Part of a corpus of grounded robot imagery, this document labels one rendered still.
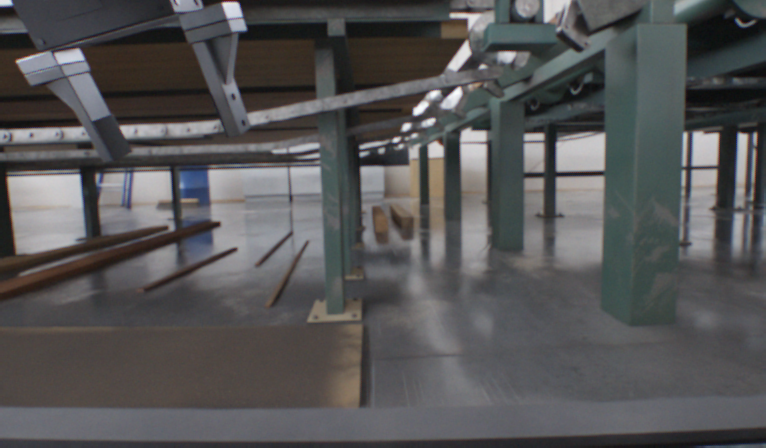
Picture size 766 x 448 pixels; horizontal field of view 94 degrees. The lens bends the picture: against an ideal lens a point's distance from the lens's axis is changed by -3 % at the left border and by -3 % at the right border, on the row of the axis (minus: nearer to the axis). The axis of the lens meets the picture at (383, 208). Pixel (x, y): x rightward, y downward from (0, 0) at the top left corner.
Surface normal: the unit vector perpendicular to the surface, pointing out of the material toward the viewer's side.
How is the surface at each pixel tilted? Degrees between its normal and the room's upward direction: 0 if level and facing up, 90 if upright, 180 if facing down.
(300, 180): 90
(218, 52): 113
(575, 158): 91
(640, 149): 90
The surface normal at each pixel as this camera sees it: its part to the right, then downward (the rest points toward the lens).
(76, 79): 0.98, -0.15
